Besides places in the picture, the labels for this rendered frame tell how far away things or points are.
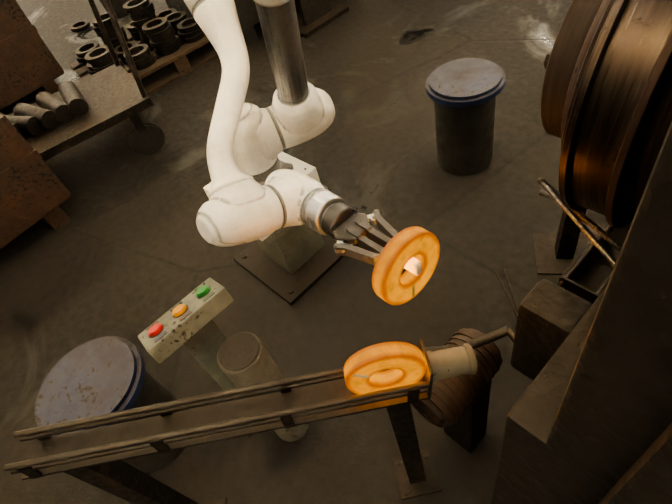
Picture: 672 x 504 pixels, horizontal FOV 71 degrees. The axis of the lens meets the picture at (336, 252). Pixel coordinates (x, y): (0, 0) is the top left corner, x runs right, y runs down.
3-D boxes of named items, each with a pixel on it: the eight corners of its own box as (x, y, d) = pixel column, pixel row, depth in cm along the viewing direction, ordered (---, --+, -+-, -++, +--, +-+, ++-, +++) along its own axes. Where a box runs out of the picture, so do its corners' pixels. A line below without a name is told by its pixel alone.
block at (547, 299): (576, 369, 97) (602, 305, 79) (555, 398, 94) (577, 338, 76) (528, 340, 103) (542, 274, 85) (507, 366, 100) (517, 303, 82)
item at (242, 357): (317, 422, 158) (269, 347, 120) (291, 450, 154) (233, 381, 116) (294, 399, 165) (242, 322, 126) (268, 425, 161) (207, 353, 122)
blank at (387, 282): (442, 218, 86) (428, 210, 88) (381, 261, 79) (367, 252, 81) (439, 278, 96) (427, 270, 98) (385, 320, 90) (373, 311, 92)
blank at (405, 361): (401, 399, 96) (397, 384, 99) (443, 360, 86) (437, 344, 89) (332, 395, 90) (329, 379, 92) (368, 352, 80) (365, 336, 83)
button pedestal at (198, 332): (295, 392, 167) (231, 292, 121) (243, 444, 159) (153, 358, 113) (267, 365, 176) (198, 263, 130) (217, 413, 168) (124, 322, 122)
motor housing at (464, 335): (496, 430, 145) (508, 345, 105) (452, 487, 138) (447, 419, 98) (461, 403, 153) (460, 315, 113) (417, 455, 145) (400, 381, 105)
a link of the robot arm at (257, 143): (231, 159, 176) (207, 108, 160) (276, 141, 178) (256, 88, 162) (241, 182, 165) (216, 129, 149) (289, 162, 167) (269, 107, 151)
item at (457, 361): (475, 379, 92) (479, 364, 87) (430, 388, 92) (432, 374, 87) (465, 352, 96) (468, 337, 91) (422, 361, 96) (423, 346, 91)
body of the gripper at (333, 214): (351, 218, 104) (381, 235, 99) (323, 241, 102) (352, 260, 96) (343, 192, 99) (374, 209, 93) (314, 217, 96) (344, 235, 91)
